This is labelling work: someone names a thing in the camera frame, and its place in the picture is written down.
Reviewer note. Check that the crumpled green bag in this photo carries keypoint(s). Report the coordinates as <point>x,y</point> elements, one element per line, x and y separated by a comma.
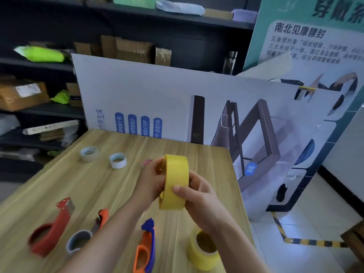
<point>61,97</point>

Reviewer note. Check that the white padded packet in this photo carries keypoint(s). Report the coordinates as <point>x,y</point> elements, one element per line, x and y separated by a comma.
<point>179,7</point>

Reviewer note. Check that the blue orange tape dispenser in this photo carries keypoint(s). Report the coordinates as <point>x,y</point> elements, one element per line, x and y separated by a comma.
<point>146,248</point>

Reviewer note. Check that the brown parcel with label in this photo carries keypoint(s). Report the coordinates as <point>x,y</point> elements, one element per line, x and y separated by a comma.
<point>22,93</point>

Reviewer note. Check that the person's right thumb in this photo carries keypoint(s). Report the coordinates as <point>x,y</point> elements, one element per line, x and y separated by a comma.
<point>182,192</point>

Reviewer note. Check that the white poster board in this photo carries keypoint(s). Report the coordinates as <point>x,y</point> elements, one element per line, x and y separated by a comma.
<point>159,102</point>

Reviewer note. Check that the person's right hand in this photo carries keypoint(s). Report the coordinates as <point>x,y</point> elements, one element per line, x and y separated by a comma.
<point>203,204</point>

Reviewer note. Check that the person's left thumb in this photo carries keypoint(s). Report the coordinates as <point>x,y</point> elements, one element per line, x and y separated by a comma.
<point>157,164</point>

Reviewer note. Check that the red tape dispenser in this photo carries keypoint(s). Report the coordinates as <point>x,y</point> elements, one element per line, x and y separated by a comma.
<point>52,226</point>

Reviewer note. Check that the clear bottle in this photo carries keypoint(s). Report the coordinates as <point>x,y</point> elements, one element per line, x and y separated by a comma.
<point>229,63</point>

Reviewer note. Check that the brown wooden crate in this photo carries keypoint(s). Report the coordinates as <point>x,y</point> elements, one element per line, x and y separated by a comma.
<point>354,241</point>

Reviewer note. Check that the teal poster board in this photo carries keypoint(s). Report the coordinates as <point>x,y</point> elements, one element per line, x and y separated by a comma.
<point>312,39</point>

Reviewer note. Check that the black metal shelf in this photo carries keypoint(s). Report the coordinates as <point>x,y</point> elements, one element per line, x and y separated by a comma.
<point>196,45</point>

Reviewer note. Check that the person's left hand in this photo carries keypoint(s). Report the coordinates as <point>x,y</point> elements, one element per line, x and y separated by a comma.
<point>148,184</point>

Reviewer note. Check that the green box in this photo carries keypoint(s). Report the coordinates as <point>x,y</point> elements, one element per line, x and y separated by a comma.
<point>137,1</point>

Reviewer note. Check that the long white box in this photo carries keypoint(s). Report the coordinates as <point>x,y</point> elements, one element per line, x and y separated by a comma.
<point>49,127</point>

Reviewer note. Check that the small red tape roll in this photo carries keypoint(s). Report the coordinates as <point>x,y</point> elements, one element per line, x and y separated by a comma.
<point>146,162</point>

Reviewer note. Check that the small taped cardboard box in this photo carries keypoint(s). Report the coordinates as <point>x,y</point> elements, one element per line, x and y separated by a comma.
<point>163,57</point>

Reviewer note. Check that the lavender packet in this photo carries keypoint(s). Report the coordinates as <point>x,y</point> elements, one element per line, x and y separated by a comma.
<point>245,15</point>

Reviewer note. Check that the large cardboard box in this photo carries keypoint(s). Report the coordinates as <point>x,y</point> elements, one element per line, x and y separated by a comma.
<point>133,51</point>

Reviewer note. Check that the folded cardboard sheet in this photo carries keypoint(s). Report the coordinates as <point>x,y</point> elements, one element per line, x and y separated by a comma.
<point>108,47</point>

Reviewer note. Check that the wide yellow tape roll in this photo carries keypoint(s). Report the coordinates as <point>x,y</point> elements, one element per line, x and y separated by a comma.
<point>176,179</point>

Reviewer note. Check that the orange grey tape dispenser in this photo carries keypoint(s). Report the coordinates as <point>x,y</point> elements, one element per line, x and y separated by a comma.
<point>85,237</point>

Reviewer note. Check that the person's right forearm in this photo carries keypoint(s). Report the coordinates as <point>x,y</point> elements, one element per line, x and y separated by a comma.
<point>241,250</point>

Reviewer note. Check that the flat cardboard box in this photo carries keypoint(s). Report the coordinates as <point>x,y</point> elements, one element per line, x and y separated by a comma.
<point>217,14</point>

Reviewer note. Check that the green plastic bag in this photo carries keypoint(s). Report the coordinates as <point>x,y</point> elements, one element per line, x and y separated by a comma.
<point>39,53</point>

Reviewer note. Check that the white tape roll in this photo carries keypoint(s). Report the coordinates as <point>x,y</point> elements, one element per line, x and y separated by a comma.
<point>118,161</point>

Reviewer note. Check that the clear tape roll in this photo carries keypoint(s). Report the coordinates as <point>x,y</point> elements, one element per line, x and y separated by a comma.
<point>89,154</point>

